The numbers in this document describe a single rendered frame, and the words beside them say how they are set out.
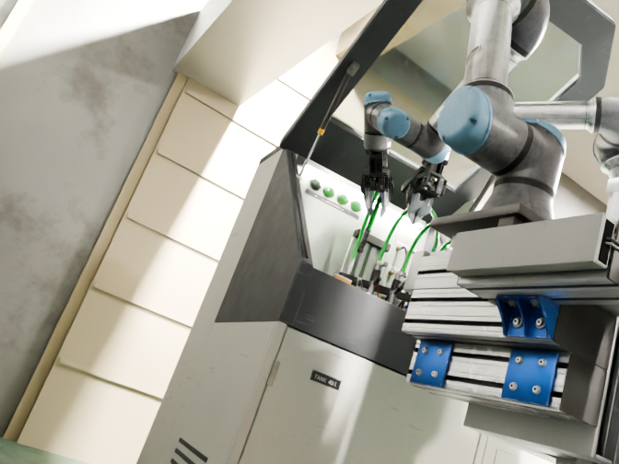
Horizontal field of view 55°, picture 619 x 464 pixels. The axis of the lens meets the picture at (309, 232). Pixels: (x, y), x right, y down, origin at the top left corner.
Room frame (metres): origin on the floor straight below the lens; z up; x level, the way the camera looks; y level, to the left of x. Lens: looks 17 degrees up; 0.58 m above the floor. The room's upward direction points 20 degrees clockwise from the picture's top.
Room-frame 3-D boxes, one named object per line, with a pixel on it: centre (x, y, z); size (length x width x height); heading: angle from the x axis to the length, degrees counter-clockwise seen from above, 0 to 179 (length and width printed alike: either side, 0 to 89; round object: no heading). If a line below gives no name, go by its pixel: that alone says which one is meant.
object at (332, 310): (1.59, -0.33, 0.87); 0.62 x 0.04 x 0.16; 110
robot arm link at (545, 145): (1.05, -0.36, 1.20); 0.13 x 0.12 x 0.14; 112
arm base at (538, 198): (1.05, -0.37, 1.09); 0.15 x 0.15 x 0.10
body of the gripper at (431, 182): (1.64, -0.29, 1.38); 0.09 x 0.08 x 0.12; 20
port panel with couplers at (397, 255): (2.14, -0.38, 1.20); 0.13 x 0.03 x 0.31; 110
